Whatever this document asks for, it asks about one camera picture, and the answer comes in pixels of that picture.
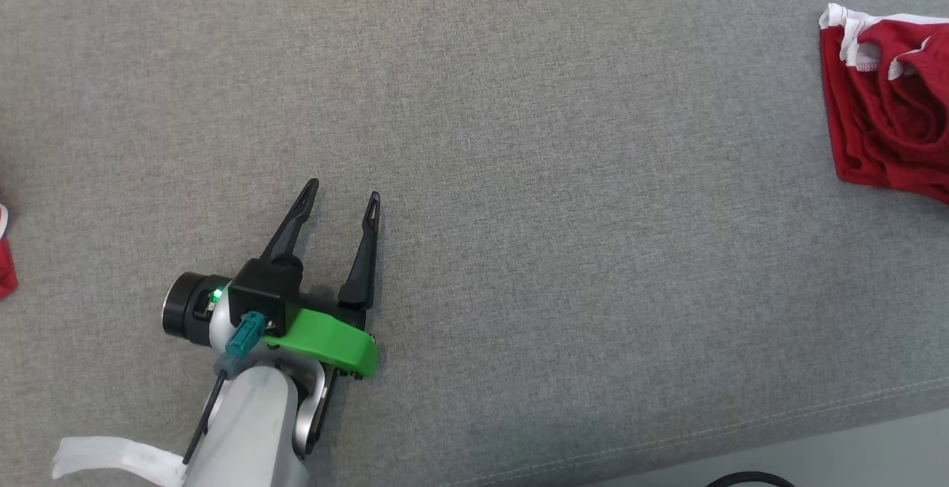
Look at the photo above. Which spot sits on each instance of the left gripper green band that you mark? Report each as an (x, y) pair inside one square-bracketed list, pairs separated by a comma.
[(326, 339)]

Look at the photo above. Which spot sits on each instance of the red white basketball jersey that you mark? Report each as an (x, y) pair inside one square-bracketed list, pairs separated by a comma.
[(6, 264)]

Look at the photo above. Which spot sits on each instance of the grey fabric sofa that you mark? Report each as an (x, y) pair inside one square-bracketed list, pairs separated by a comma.
[(519, 176)]

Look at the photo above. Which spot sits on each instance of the white translucent plastic strip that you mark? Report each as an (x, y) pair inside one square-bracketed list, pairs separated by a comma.
[(111, 457)]

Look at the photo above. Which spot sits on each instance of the red shorts white waistband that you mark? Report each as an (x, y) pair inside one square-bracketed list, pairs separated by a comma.
[(890, 116)]

